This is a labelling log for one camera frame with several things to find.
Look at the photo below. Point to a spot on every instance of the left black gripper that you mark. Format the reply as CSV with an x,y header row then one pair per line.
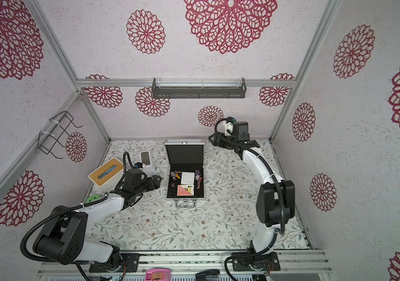
x,y
149,180

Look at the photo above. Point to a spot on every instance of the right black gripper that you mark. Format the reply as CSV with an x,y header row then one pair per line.
x,y
219,139

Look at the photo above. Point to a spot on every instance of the silver aluminium poker case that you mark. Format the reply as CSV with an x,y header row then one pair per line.
x,y
185,156

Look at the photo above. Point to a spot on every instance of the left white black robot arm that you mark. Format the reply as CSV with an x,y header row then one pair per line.
x,y
61,236

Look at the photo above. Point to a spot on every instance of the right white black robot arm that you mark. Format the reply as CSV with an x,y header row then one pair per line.
x,y
275,203

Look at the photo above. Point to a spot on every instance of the white digital clock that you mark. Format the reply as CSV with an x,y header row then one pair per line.
x,y
146,160

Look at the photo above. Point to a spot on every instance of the white box with wooden lid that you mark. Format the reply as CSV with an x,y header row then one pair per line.
x,y
107,176

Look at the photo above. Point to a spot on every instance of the white card deck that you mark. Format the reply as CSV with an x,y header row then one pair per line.
x,y
187,178

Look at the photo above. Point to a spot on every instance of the red card deck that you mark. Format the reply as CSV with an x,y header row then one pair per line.
x,y
185,190

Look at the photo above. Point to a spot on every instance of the pink object at front edge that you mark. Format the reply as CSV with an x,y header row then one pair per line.
x,y
158,274

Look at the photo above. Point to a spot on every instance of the black object at front edge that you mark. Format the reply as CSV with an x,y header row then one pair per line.
x,y
208,275

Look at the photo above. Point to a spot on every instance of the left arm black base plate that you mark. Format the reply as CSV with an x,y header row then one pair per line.
x,y
129,261

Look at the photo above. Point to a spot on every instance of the black wall shelf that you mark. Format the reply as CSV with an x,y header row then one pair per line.
x,y
198,89

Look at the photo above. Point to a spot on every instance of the black wire wall rack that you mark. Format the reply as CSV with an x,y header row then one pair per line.
x,y
49,138

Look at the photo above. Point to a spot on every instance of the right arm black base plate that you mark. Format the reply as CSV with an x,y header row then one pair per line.
x,y
265,263

